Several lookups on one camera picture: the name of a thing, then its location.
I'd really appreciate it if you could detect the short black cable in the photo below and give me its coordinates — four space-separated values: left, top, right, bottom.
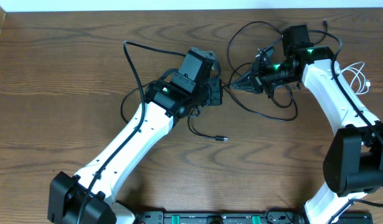
120 79 299 142

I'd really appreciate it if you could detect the white cable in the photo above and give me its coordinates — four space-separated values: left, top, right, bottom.
341 61 372 95

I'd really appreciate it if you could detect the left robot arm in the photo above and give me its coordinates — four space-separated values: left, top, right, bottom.
47 47 222 224

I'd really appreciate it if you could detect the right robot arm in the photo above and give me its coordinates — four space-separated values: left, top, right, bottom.
229 25 383 223

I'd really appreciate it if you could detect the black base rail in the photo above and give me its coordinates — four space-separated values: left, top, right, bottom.
128 210 374 224

